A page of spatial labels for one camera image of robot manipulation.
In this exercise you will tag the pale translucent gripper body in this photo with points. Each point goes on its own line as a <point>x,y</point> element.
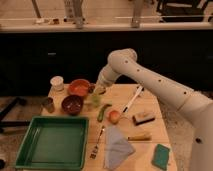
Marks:
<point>99,89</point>

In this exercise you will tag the orange peach fruit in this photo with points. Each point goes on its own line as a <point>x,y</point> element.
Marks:
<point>114,117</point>

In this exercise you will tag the orange bowl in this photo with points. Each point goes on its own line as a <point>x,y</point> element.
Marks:
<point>79,87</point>

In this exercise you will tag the green plastic tray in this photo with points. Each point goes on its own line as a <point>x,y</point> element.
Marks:
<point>54,143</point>

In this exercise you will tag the light green plastic cup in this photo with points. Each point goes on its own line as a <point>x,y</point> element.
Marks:
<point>94,101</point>

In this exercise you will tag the dark maroon bowl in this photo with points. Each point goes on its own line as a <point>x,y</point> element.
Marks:
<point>72,104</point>

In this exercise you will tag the dark red grape bunch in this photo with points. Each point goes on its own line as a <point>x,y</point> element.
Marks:
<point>91,88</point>

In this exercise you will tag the green sponge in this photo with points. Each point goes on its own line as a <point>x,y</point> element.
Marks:
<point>161,156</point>

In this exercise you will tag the grey blue cloth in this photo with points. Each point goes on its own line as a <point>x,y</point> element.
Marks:
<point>117,148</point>

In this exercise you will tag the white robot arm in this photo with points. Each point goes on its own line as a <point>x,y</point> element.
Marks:
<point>195,107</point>

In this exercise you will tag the metal fork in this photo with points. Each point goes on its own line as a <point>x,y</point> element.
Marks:
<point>96,147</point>

